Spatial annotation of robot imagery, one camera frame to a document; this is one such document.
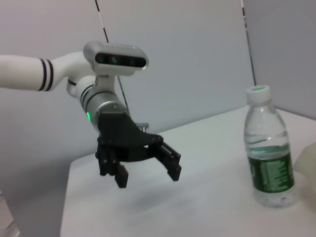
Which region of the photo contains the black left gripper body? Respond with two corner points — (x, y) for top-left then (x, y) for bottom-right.
(97, 112), (164, 165)

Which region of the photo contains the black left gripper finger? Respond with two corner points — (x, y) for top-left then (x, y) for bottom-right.
(150, 142), (183, 183)
(95, 140), (131, 189)

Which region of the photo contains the green label water bottle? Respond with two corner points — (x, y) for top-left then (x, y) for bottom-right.
(243, 85), (300, 209)

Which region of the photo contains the pale green glass bowl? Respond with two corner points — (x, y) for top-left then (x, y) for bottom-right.
(293, 142), (316, 206)

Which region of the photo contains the left wrist camera housing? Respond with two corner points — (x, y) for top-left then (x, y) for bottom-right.
(82, 40), (150, 76)

